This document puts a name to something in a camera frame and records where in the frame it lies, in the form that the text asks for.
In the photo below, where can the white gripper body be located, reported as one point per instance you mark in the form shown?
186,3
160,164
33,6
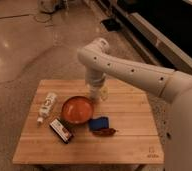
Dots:
97,90

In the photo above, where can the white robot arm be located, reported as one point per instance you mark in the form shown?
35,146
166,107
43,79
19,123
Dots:
174,87

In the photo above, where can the orange ceramic bowl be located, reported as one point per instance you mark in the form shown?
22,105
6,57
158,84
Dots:
77,110

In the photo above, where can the blue sponge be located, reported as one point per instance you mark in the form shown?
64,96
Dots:
98,123

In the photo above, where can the white plastic bottle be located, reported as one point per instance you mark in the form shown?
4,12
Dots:
46,107

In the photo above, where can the black snack box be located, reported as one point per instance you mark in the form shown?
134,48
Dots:
61,130

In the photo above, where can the dark floor mat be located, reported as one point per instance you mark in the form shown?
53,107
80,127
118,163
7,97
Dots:
111,24

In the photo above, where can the wooden table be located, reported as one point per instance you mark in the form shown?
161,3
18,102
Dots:
136,139

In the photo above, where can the long dark cabinet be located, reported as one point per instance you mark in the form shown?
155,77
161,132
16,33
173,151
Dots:
163,26

